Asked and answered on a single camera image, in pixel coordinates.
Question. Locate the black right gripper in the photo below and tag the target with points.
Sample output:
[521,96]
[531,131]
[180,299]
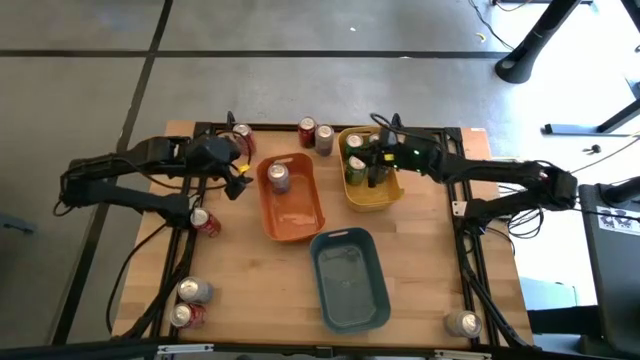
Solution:
[415,155]

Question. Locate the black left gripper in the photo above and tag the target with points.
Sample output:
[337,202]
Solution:
[215,152]

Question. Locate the red soda can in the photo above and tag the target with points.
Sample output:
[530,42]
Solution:
[205,221]
[246,140]
[306,132]
[187,315]

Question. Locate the silver soda can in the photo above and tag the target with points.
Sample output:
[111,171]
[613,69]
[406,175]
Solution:
[324,140]
[462,324]
[195,290]
[278,177]

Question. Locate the orange plastic bin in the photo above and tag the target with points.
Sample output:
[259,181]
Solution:
[295,215]

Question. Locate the blue plastic bin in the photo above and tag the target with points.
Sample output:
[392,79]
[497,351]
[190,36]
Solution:
[350,285]

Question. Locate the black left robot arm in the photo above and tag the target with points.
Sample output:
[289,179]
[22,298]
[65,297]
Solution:
[130,197]

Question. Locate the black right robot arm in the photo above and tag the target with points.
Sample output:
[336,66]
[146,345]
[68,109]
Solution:
[500,172]

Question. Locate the yellow plastic bin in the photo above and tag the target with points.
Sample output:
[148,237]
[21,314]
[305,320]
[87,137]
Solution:
[372,195]

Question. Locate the white mounting plate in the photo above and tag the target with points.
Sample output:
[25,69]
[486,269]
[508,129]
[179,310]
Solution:
[459,208]

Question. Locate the black T-shaped desk foot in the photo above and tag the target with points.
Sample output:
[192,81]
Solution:
[570,129]

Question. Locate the black round desk leg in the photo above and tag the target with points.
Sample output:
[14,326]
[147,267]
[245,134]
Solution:
[535,40]

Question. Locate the grey box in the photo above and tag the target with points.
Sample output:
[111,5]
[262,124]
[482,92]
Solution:
[547,295]

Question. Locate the small black knob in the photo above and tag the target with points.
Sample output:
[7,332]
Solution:
[594,148]

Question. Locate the grey object on floor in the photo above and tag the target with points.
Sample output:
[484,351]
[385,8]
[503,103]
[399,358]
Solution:
[15,224]

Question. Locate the black rig beam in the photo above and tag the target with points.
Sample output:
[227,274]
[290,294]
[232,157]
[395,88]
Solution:
[75,350]

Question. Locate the white marker label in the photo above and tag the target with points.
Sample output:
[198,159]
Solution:
[617,220]

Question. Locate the black cylinder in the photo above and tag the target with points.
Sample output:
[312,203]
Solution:
[622,191]

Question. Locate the black cabinet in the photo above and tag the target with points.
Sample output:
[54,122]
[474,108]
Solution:
[615,280]

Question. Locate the black slanted desk leg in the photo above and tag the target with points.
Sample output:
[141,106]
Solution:
[634,12]

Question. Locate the black frame clamp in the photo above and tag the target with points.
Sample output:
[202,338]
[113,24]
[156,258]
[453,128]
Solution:
[230,120]
[397,121]

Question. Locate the black aluminium table frame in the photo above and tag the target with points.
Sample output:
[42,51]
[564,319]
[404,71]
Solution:
[280,128]

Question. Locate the silver beam bracket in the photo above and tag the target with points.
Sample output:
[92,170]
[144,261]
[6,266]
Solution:
[185,348]
[462,355]

